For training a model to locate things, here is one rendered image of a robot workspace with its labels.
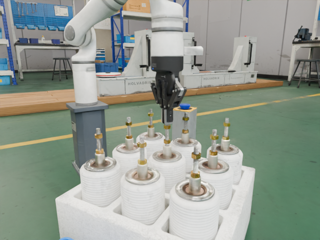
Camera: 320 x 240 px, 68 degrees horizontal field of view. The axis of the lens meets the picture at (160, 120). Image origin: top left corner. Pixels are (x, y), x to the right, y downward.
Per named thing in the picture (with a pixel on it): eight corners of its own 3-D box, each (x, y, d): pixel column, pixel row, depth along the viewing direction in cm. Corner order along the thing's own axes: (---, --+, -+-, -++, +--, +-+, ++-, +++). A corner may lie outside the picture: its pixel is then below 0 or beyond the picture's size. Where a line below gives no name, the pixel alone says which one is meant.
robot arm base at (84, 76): (73, 103, 105) (69, 63, 100) (94, 101, 109) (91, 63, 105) (78, 106, 97) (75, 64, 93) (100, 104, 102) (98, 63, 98)
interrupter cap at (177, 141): (189, 137, 76) (189, 135, 76) (203, 145, 70) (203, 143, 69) (168, 141, 73) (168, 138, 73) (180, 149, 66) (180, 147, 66)
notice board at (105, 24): (93, 28, 630) (92, 14, 621) (111, 29, 655) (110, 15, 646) (93, 28, 628) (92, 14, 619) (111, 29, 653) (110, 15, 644)
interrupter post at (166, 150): (167, 160, 60) (167, 147, 59) (160, 157, 61) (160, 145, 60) (173, 157, 61) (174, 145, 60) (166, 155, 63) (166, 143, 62)
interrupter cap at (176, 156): (168, 166, 56) (168, 164, 56) (146, 157, 61) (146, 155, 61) (187, 157, 61) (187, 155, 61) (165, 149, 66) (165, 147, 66)
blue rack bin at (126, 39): (115, 44, 571) (115, 34, 566) (130, 44, 592) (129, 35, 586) (125, 43, 531) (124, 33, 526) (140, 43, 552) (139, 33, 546)
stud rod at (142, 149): (145, 168, 51) (144, 135, 49) (145, 171, 50) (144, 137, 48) (140, 169, 51) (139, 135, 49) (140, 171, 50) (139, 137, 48)
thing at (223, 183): (230, 225, 63) (236, 161, 58) (224, 251, 54) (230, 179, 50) (195, 215, 67) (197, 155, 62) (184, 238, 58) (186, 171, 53)
